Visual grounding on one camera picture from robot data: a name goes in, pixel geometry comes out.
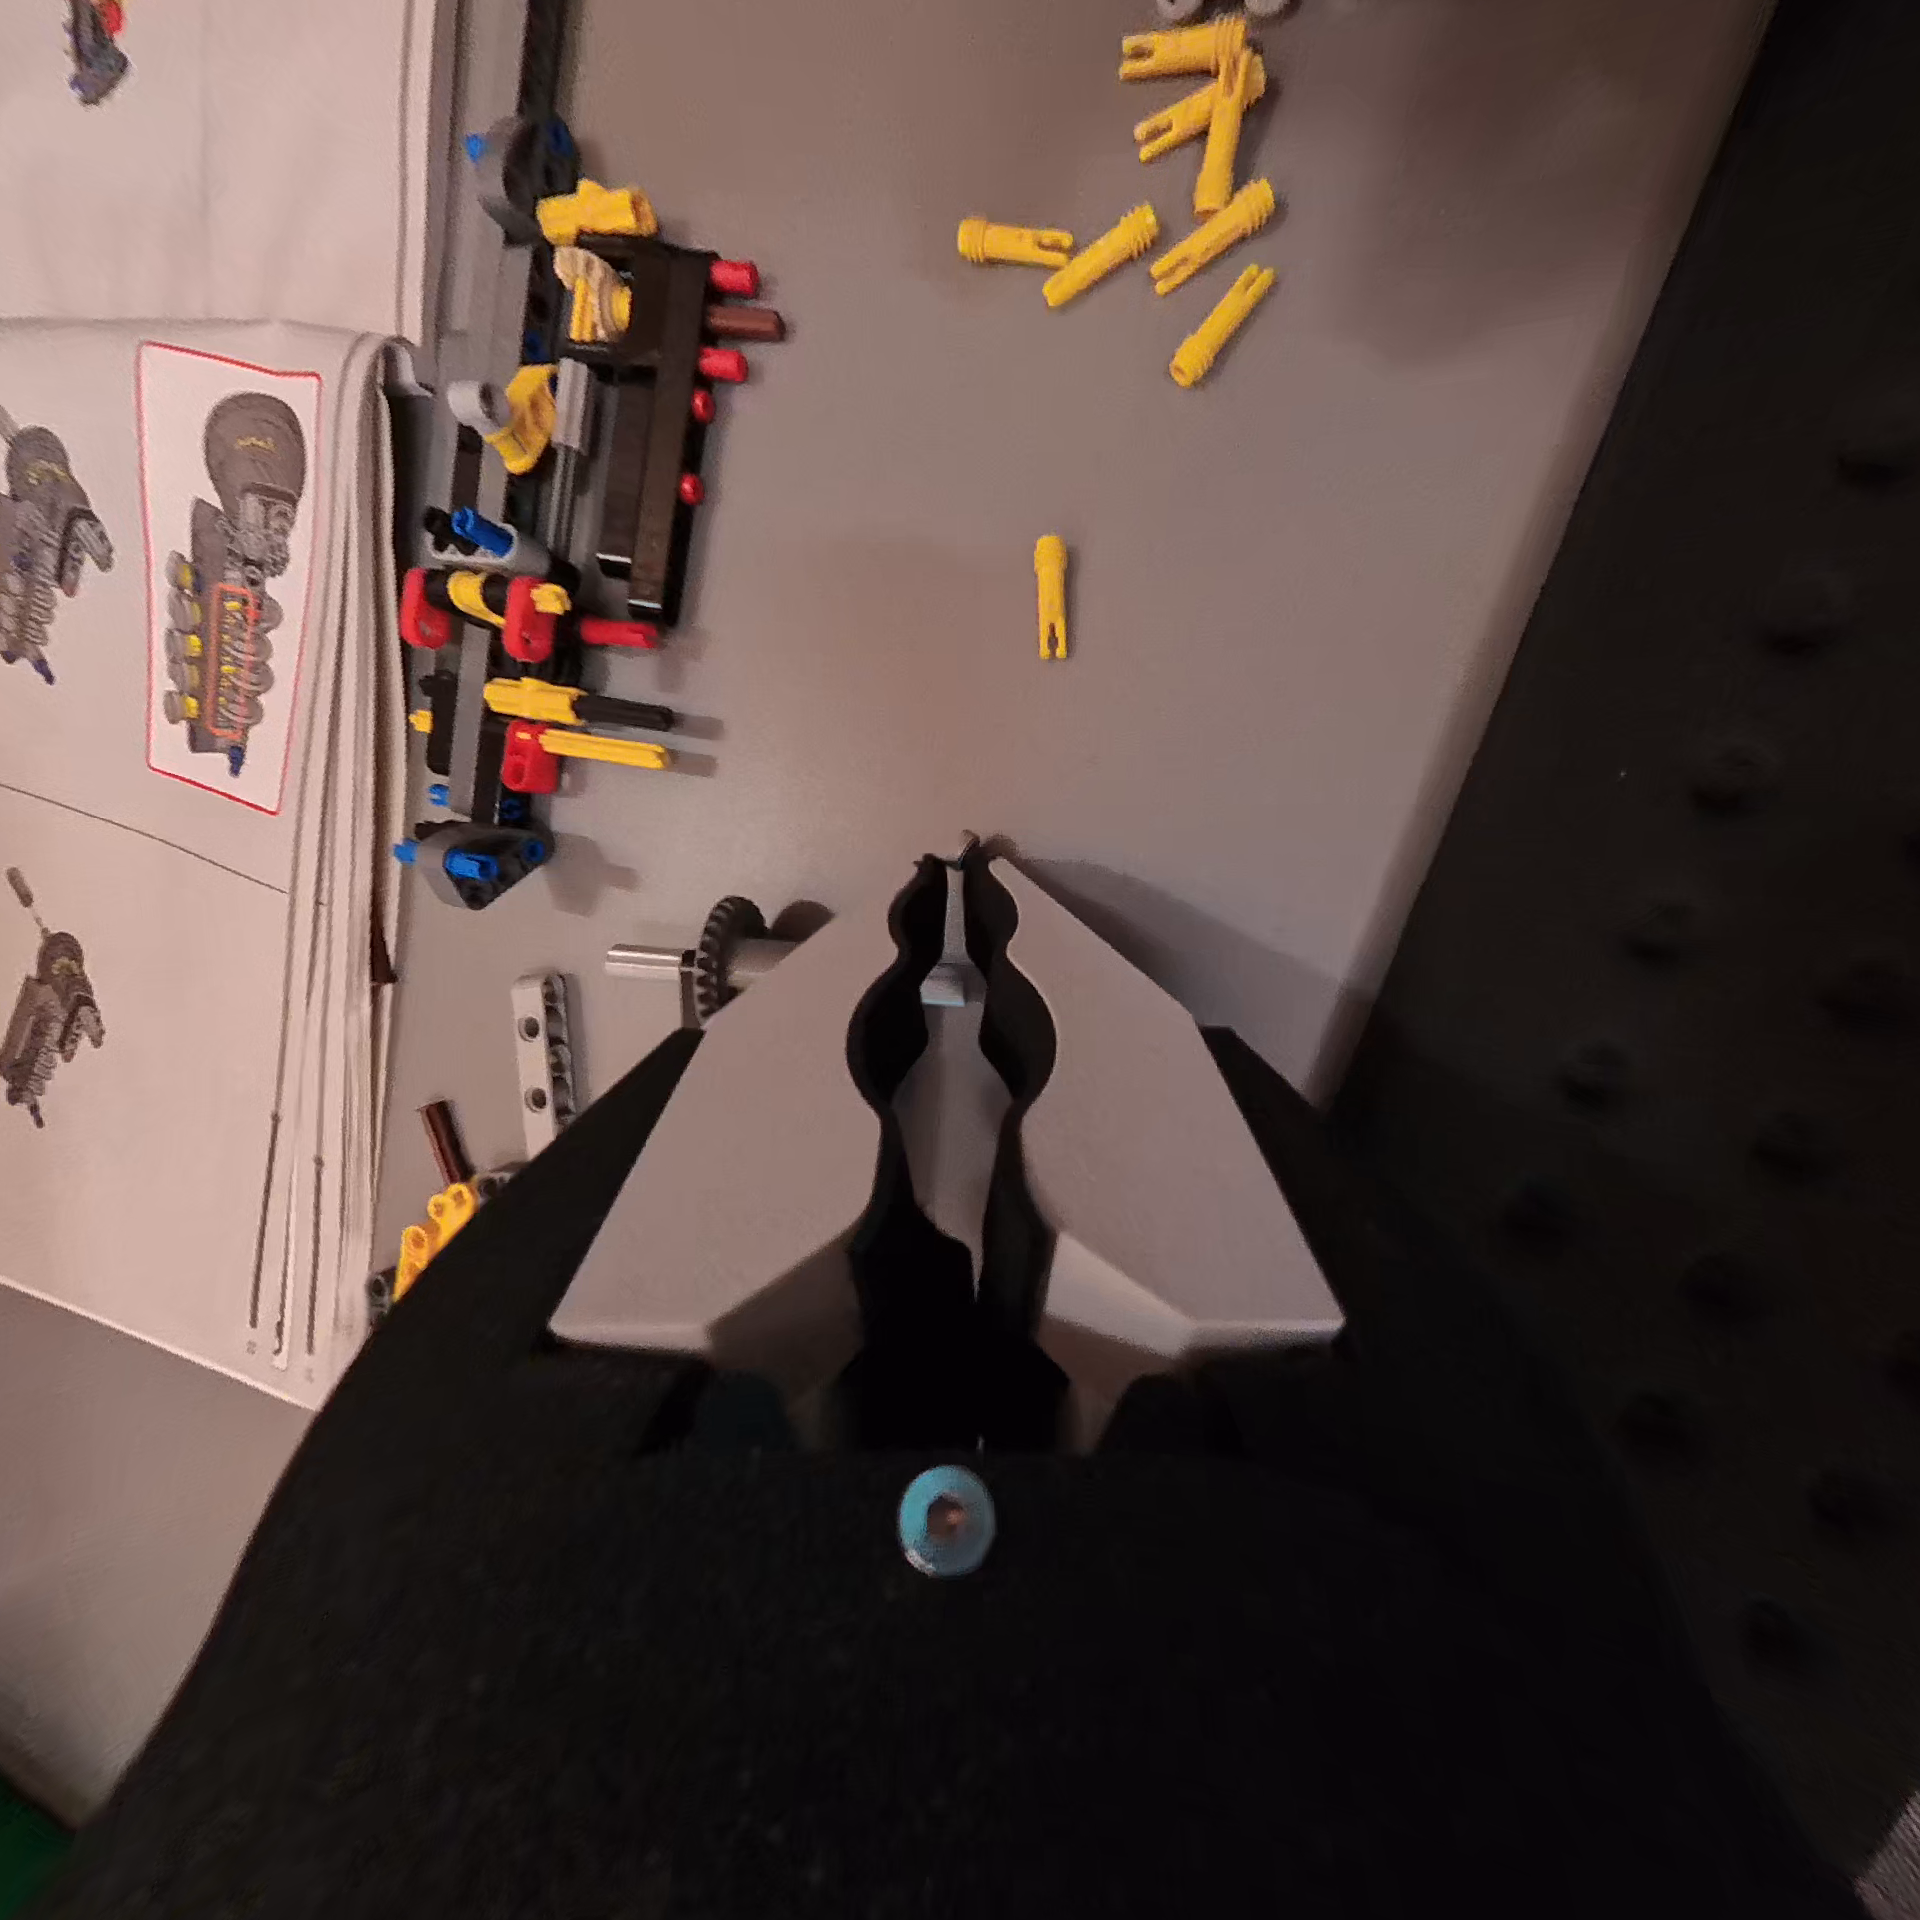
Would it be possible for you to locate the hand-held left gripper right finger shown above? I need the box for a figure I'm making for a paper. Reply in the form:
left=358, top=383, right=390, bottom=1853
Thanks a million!
left=977, top=857, right=1344, bottom=1389

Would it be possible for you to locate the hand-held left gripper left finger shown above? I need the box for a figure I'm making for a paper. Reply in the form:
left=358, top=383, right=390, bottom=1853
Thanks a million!
left=547, top=862, right=951, bottom=1404

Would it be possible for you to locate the grey lego gear assembly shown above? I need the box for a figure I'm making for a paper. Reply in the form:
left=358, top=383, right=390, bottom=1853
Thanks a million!
left=608, top=895, right=835, bottom=1039

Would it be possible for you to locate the thin grey lego piece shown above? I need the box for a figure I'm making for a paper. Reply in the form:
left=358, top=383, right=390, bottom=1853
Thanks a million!
left=915, top=837, right=993, bottom=1010

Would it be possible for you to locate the lego instruction booklet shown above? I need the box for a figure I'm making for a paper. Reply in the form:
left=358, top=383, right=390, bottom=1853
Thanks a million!
left=0, top=0, right=415, bottom=1413

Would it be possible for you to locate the group of yellow lego pins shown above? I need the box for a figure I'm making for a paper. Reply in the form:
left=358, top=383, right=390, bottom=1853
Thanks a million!
left=958, top=15, right=1280, bottom=393

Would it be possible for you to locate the light grey long lego bar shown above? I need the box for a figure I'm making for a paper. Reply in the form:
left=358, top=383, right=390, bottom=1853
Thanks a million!
left=511, top=971, right=578, bottom=1156

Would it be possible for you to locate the pile of lego beams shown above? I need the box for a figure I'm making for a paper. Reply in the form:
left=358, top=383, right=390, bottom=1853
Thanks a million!
left=368, top=1102, right=520, bottom=1329

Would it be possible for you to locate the long lego chassis assembly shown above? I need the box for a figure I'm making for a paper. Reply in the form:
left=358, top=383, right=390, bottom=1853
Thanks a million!
left=394, top=0, right=790, bottom=914

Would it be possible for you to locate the black perforated foam pad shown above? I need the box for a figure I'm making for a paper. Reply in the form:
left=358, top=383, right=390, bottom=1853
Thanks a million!
left=1319, top=0, right=1920, bottom=1920

